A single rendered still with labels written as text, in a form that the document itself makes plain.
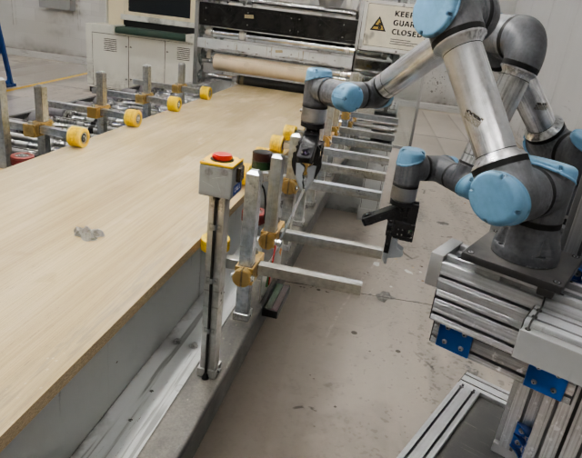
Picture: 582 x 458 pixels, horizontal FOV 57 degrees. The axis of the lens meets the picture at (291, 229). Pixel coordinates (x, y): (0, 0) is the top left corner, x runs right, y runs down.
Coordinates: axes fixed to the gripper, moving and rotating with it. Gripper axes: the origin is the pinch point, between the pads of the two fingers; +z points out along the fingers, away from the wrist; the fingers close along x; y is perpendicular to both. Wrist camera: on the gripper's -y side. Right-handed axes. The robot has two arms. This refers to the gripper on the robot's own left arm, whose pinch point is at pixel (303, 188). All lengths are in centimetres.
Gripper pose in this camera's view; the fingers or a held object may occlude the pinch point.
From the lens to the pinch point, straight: 166.0
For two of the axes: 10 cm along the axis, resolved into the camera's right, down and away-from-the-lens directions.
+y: 2.2, -3.6, 9.1
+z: -1.1, 9.2, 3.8
